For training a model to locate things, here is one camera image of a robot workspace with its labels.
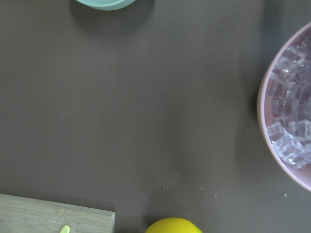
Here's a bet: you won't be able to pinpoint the yellow lemon upper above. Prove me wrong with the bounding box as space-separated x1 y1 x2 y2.
145 217 202 233

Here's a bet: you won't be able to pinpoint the mint green bowl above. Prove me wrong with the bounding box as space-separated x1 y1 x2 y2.
77 0 135 11

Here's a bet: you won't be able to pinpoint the clear plastic ice cubes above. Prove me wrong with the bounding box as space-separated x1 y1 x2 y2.
267 35 311 169

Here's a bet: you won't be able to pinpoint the yellow-green knife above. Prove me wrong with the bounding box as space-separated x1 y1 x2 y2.
59 225 70 233

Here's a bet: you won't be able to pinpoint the pink bowl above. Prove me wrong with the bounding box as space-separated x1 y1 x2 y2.
257 23 311 191

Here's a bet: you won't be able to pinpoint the bamboo cutting board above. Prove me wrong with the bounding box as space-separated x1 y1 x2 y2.
0 194 115 233

